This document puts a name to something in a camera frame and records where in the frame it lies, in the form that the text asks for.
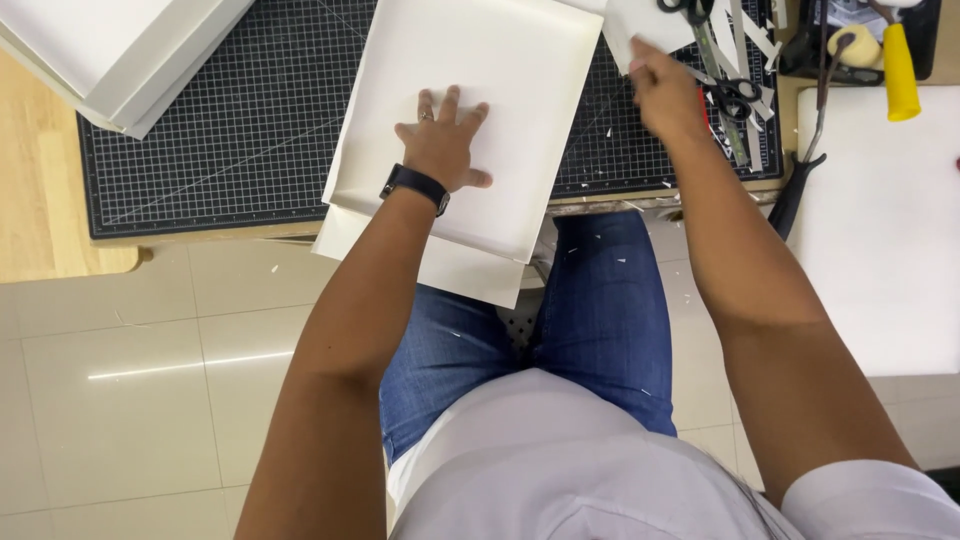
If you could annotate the large white cardboard panel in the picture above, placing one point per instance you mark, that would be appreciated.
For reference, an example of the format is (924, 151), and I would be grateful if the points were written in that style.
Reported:
(495, 90)

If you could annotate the person's left hand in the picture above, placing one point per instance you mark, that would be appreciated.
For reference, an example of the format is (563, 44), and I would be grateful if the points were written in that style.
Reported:
(442, 154)

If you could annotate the small white paper piece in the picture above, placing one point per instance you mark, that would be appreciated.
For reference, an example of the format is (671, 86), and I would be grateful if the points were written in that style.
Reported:
(645, 21)

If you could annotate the person's right fingers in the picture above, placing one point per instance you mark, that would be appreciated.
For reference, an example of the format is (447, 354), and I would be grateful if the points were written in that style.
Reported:
(643, 66)

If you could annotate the white shirt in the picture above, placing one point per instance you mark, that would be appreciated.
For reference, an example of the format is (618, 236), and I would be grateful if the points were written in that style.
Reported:
(570, 472)

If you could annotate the black plastic tray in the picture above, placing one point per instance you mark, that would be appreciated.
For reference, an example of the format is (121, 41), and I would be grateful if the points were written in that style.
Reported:
(806, 60)

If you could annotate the blue jeans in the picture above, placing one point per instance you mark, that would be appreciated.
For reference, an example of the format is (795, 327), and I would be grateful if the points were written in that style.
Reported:
(600, 322)

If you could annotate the red pen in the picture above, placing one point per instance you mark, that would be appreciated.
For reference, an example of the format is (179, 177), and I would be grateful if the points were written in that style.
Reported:
(703, 111)

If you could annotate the white paper sheet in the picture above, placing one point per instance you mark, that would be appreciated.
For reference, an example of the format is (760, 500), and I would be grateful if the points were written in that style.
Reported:
(465, 274)

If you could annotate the beige sponge roller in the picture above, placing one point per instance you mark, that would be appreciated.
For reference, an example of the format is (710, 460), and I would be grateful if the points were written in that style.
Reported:
(862, 46)

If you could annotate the black gridded cutting mat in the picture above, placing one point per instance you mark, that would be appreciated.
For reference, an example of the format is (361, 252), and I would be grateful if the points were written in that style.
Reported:
(247, 127)

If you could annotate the steel ruler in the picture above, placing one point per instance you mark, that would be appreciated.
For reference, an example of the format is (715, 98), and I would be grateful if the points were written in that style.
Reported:
(709, 46)

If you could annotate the black perforated stool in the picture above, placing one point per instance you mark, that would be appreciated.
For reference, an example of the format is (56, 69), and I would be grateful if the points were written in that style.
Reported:
(519, 326)

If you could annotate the black wrist watch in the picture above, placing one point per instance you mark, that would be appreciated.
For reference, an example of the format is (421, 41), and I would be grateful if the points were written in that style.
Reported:
(415, 183)

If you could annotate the person's right hand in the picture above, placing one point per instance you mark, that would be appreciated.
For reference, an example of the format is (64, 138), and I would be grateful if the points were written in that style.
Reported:
(667, 97)

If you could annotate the white board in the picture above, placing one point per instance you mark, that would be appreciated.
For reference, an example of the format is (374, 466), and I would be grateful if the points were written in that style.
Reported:
(877, 240)

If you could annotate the stack of white boxes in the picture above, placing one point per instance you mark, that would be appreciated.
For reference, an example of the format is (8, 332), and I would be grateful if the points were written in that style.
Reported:
(112, 52)

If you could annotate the heap of white paper strips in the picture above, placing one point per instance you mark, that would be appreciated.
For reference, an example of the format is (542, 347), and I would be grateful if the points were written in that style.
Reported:
(754, 37)

